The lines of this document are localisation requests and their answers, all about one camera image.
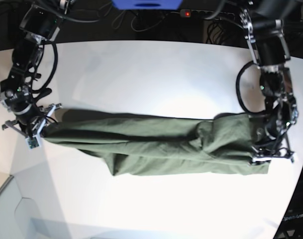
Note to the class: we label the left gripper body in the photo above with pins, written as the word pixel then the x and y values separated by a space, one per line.
pixel 266 152

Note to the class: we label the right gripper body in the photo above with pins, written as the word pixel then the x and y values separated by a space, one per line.
pixel 30 121

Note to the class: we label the green t-shirt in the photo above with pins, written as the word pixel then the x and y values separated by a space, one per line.
pixel 146 145

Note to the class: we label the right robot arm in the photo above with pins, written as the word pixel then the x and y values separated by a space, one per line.
pixel 39 25

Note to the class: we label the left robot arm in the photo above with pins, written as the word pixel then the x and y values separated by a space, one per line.
pixel 264 23

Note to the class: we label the blue box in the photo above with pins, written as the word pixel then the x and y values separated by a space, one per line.
pixel 147 4

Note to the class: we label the black power strip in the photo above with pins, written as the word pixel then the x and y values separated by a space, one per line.
pixel 202 14

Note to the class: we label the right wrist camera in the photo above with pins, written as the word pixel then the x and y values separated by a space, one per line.
pixel 32 143

